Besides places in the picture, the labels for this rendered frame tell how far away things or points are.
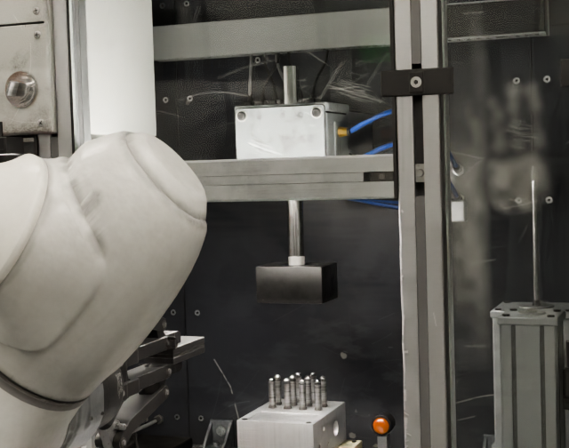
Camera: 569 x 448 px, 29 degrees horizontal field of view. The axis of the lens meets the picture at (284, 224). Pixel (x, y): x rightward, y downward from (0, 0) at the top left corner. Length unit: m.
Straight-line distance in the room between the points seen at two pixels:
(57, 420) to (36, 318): 0.09
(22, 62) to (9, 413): 0.63
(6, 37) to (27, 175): 0.63
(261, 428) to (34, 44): 0.51
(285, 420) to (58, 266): 0.71
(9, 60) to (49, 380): 0.64
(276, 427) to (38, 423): 0.62
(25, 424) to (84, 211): 0.15
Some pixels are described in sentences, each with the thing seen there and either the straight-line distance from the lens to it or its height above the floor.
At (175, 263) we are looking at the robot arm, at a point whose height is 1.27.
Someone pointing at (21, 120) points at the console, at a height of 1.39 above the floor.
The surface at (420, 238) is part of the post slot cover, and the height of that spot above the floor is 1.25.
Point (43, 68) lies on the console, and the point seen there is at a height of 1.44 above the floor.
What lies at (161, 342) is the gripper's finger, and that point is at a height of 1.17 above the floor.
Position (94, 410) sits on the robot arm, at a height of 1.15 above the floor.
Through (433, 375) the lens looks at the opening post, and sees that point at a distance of 1.13.
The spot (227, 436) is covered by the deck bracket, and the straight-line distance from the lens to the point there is 1.67.
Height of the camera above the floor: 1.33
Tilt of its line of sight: 3 degrees down
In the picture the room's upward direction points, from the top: 2 degrees counter-clockwise
